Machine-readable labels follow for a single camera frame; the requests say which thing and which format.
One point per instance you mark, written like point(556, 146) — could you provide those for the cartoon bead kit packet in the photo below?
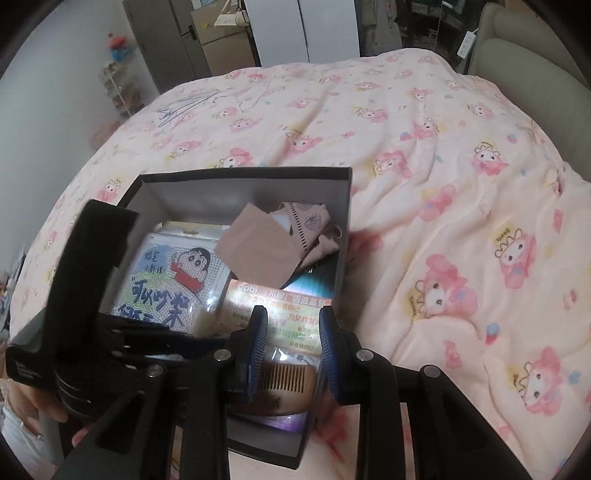
point(175, 277)

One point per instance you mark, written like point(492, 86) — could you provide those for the wooden comb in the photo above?
point(286, 374)

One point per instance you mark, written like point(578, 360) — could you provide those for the white hanging bag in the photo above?
point(233, 16)

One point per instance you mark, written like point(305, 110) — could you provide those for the black cardboard box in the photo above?
point(184, 189)

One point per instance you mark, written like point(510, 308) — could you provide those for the holographic printed card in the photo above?
point(286, 323)

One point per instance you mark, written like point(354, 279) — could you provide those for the beige padded headboard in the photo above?
point(531, 60)

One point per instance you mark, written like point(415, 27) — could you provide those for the brown square pouch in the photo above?
point(258, 244)

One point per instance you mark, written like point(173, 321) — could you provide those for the colourful plush toy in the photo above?
point(119, 46)

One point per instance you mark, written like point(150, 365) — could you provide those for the white shelf rack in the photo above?
point(120, 92)

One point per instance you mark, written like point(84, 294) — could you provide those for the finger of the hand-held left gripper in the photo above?
point(152, 356)
point(152, 330)

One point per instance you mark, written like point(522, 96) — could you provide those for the grey door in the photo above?
point(161, 41)

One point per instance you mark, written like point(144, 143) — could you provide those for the person's left hand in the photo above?
point(46, 404)

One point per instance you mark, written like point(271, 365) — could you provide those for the pink patterned fabric pouch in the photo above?
point(314, 221)

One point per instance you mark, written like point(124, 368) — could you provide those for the white wardrobe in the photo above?
point(300, 30)

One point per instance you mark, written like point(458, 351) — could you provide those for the person's white clothing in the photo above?
point(16, 434)

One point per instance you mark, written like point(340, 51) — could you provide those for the white power strip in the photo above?
point(466, 45)

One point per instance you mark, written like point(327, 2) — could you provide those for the brown cardboard carton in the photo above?
point(226, 41)

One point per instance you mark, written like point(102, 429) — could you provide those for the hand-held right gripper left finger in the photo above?
point(256, 346)

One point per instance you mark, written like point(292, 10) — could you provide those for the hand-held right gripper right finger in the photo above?
point(330, 355)

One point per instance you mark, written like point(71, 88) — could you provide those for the pink printed blanket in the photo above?
point(438, 207)

